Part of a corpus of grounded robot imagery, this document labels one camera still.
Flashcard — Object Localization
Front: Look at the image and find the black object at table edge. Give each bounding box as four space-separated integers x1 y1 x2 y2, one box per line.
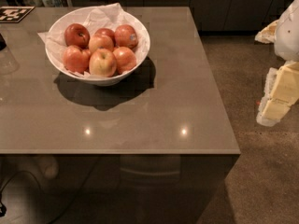
0 34 7 50

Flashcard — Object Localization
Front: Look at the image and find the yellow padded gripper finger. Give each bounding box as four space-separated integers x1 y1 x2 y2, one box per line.
256 61 299 127

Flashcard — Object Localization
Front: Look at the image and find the black white fiducial marker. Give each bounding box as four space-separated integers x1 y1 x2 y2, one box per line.
0 6 35 23

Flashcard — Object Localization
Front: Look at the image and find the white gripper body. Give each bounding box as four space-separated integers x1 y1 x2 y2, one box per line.
274 0 299 61

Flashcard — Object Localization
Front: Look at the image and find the white paper bowl liner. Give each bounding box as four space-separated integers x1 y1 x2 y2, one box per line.
37 2 149 78

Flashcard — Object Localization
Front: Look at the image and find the white ceramic bowl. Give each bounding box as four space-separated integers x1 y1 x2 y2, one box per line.
45 6 151 87

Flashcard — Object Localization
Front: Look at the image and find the yellow-red front apple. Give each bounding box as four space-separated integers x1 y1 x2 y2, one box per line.
89 49 117 77

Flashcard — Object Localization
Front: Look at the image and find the dark red back-left apple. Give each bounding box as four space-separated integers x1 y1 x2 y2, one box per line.
64 23 90 49

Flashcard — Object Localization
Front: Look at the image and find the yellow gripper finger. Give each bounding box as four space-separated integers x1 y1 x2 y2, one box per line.
255 21 278 44

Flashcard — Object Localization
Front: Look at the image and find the red apple with sticker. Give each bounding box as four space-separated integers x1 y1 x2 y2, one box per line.
114 24 138 49

